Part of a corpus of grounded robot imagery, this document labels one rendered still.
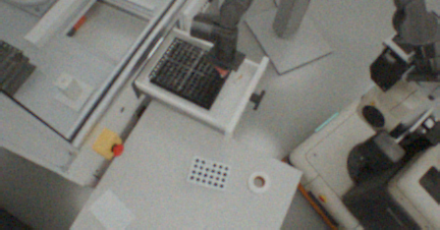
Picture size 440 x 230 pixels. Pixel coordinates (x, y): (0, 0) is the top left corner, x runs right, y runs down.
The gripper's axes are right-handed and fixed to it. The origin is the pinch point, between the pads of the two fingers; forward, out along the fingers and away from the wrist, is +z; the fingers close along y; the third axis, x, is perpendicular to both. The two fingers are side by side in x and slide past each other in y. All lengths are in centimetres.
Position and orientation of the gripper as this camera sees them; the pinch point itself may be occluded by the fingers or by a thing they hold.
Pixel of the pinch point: (224, 73)
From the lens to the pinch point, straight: 96.5
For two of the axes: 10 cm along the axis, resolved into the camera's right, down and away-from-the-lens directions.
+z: -0.3, 4.7, 8.8
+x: 4.8, -7.6, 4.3
